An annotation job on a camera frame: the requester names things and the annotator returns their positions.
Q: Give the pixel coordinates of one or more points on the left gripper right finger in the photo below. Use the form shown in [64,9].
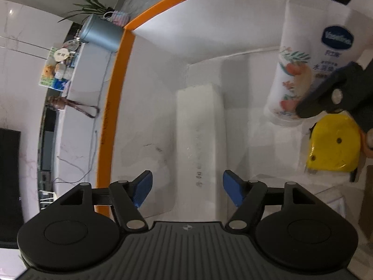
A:
[248,198]

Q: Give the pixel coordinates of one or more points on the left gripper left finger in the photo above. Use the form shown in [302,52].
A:
[127,197]

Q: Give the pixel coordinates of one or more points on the long white glasses box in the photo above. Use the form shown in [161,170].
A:
[201,156]

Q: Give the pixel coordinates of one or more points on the yellow tape measure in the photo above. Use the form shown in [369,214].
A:
[334,145]

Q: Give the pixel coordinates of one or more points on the white vaseline lotion tube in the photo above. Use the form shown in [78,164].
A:
[319,36]

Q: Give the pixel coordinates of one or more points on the brown cardboard cube box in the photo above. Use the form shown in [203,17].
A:
[366,213]

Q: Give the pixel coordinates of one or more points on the white wifi router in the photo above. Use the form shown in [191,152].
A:
[45,198]

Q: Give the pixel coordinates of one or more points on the marble tv console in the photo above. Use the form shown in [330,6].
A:
[78,136]

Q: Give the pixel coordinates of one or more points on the green picture board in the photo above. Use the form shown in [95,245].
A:
[57,71]

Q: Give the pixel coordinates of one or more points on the round paper fan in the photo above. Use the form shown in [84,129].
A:
[61,54]

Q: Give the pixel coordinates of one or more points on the grey pedal trash bin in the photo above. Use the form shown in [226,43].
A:
[102,33]

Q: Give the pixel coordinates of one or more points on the woven pastel basket bag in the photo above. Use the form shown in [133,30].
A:
[118,18]

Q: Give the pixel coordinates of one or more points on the floor potted plant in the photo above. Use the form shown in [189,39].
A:
[87,8]

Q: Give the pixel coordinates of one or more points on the brown leather camera case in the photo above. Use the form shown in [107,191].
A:
[60,103]

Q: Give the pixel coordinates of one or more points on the black wall television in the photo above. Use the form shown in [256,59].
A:
[11,215]

